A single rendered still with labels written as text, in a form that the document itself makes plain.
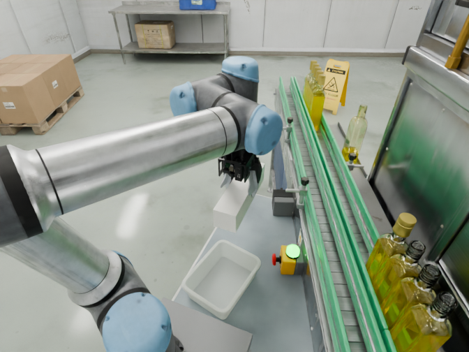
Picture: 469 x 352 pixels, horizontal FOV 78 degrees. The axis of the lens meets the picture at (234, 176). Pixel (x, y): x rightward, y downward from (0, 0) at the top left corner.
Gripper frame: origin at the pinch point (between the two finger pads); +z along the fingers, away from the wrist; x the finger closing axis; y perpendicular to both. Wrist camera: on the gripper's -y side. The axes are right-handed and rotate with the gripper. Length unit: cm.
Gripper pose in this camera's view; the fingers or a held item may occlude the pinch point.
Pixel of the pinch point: (241, 188)
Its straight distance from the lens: 80.5
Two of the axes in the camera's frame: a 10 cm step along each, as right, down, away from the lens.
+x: 9.3, 2.3, -2.9
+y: -3.7, 5.7, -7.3
